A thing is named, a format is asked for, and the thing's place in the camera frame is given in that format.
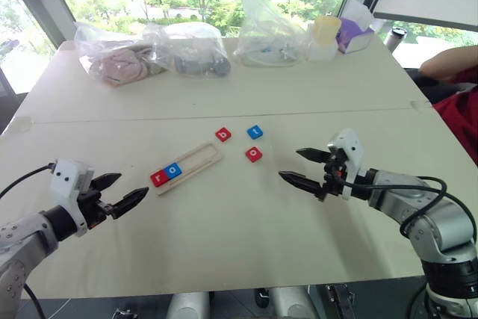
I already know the black chair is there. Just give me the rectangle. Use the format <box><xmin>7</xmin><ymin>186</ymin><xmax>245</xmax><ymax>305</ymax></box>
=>
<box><xmin>405</xmin><ymin>68</ymin><xmax>478</xmax><ymax>105</ymax></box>

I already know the plastic bag with pink items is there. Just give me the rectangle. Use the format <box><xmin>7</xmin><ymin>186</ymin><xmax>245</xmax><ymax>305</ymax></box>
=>
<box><xmin>73</xmin><ymin>22</ymin><xmax>169</xmax><ymax>89</ymax></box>

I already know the blue letter tile o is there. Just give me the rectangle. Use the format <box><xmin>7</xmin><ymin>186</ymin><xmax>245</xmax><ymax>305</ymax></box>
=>
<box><xmin>163</xmin><ymin>163</ymin><xmax>184</xmax><ymax>180</ymax></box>

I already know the plastic bag with grey items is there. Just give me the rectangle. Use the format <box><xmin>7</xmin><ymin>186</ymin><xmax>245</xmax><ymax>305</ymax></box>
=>
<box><xmin>143</xmin><ymin>22</ymin><xmax>232</xmax><ymax>79</ymax></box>

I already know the wooden letter tray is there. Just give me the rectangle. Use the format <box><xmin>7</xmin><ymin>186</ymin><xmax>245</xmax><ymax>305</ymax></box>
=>
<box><xmin>150</xmin><ymin>141</ymin><xmax>225</xmax><ymax>197</ymax></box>

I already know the clear plastic bag with cables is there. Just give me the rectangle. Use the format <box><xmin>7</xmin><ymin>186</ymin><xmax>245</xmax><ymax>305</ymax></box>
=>
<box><xmin>233</xmin><ymin>0</ymin><xmax>311</xmax><ymax>68</ymax></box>

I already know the silver rounded robot leg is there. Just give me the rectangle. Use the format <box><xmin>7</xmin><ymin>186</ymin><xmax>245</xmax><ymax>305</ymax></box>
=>
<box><xmin>267</xmin><ymin>285</ymin><xmax>319</xmax><ymax>319</ymax></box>
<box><xmin>166</xmin><ymin>291</ymin><xmax>211</xmax><ymax>319</ymax></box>

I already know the yellow translucent plastic cup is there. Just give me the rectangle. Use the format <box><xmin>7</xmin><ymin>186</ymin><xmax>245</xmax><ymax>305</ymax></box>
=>
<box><xmin>307</xmin><ymin>15</ymin><xmax>343</xmax><ymax>63</ymax></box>

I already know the small black clip part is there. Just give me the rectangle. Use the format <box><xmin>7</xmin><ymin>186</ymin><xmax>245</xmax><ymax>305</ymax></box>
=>
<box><xmin>253</xmin><ymin>288</ymin><xmax>272</xmax><ymax>309</ymax></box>

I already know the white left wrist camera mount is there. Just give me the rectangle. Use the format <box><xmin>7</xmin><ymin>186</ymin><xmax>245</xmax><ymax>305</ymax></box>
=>
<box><xmin>50</xmin><ymin>159</ymin><xmax>95</xmax><ymax>238</ymax></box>

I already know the silver tumbler with black lid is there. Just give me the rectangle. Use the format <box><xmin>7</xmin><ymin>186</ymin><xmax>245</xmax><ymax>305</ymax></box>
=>
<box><xmin>386</xmin><ymin>26</ymin><xmax>409</xmax><ymax>52</ymax></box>

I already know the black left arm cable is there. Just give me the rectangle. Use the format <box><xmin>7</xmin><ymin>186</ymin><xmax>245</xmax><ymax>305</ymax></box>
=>
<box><xmin>0</xmin><ymin>163</ymin><xmax>57</xmax><ymax>319</ymax></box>

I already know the purple and white box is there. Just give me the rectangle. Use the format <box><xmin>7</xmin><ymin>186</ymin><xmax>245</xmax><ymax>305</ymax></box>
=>
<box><xmin>335</xmin><ymin>0</ymin><xmax>376</xmax><ymax>55</ymax></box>

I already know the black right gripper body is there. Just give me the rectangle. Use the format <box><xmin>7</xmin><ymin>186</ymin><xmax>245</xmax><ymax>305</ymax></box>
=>
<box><xmin>315</xmin><ymin>146</ymin><xmax>348</xmax><ymax>202</ymax></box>

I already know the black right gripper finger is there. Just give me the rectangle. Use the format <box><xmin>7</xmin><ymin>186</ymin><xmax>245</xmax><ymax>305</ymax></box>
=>
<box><xmin>295</xmin><ymin>147</ymin><xmax>332</xmax><ymax>164</ymax></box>
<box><xmin>278</xmin><ymin>170</ymin><xmax>323</xmax><ymax>196</ymax></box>

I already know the red letter tile r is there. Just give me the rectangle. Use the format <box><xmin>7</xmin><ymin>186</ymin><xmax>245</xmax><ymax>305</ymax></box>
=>
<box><xmin>149</xmin><ymin>170</ymin><xmax>169</xmax><ymax>188</ymax></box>

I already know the black metal bracket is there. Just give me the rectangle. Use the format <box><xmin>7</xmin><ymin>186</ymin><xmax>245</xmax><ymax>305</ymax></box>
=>
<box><xmin>323</xmin><ymin>283</ymin><xmax>356</xmax><ymax>319</ymax></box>

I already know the person in red shirt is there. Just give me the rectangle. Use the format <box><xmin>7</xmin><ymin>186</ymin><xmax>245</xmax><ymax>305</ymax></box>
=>
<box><xmin>432</xmin><ymin>68</ymin><xmax>478</xmax><ymax>178</ymax></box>

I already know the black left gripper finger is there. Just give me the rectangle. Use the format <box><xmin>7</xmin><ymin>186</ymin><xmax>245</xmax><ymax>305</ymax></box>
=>
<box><xmin>90</xmin><ymin>173</ymin><xmax>123</xmax><ymax>193</ymax></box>
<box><xmin>111</xmin><ymin>186</ymin><xmax>151</xmax><ymax>220</ymax></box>

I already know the red letter tile o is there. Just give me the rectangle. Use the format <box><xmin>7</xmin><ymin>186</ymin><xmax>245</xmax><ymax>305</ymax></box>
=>
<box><xmin>245</xmin><ymin>146</ymin><xmax>264</xmax><ymax>164</ymax></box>

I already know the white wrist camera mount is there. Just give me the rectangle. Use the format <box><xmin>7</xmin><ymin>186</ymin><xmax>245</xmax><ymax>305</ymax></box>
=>
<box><xmin>327</xmin><ymin>128</ymin><xmax>365</xmax><ymax>200</ymax></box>
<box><xmin>50</xmin><ymin>159</ymin><xmax>95</xmax><ymax>238</ymax></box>

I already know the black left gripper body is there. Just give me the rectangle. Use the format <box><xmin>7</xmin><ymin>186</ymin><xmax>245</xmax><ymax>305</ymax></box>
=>
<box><xmin>76</xmin><ymin>183</ymin><xmax>117</xmax><ymax>229</ymax></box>

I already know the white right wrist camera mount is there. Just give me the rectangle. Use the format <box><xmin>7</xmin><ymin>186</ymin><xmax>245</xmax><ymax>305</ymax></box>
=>
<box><xmin>327</xmin><ymin>128</ymin><xmax>365</xmax><ymax>200</ymax></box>

